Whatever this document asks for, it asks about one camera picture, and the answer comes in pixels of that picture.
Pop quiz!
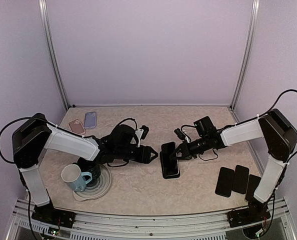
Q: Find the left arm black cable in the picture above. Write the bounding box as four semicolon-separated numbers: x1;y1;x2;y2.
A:
0;116;49;165

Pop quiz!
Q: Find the aluminium frame post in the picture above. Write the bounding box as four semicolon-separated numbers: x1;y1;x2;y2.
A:
230;0;260;112
38;0;70;111

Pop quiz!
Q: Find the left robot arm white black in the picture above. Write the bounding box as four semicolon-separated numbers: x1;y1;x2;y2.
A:
11;113;158;223

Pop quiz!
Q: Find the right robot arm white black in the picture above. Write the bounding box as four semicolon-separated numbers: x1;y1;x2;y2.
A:
170;108;297;222

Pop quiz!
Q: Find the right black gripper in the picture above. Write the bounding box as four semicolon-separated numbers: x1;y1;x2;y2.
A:
170;135;210;160

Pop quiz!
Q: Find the black phone case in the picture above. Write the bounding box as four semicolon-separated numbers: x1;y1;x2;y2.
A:
159;151;181;179

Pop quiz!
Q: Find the grey collapsible silicone bowl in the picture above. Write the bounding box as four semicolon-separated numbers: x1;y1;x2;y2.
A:
72;164;112;202

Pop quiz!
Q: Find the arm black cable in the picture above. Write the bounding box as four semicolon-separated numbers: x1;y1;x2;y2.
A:
180;89;297;161
0;116;49;165

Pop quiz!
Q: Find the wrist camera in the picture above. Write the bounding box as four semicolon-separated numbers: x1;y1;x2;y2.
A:
174;128;190;143
134;125;149;148

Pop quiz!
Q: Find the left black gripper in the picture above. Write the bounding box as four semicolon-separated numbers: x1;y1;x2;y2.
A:
115;144;159;164

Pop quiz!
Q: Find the right aluminium frame post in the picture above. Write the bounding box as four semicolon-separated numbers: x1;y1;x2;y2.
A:
230;0;260;112

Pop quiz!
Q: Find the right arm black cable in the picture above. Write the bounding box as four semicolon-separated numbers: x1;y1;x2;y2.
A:
180;89;297;161

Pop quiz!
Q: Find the dark green mug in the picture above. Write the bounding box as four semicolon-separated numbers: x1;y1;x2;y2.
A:
73;157;101;185

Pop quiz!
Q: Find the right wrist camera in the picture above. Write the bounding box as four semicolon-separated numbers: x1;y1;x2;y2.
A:
174;128;190;143

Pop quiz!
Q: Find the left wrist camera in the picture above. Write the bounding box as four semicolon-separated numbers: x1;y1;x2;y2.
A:
134;125;149;148

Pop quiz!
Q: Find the lavender phone case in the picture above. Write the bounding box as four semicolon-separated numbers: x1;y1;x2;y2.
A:
84;111;97;129

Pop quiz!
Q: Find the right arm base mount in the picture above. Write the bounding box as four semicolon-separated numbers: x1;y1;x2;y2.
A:
226;200;271;228

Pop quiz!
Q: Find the light blue mug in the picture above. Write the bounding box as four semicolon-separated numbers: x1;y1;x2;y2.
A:
60;164;93;193

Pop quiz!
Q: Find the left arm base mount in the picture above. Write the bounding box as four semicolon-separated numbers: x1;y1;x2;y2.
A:
31;204;76;229

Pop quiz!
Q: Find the left aluminium frame post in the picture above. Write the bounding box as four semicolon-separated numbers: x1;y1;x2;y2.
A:
38;0;70;111

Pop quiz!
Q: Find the white-edged black smartphone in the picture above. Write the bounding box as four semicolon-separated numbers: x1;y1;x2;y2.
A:
160;141;180;179

